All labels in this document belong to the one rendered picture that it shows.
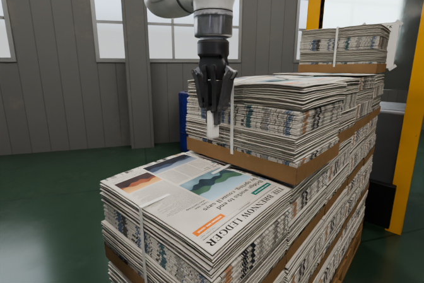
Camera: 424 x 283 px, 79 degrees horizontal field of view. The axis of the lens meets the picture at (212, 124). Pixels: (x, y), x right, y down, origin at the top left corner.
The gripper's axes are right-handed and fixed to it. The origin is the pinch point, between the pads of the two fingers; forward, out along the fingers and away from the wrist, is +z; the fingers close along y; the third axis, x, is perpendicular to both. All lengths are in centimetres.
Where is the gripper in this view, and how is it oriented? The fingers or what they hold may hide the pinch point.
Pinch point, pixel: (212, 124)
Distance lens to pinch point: 64.3
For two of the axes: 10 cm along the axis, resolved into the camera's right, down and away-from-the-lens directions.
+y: -7.5, -1.5, 6.4
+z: 0.0, 9.7, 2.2
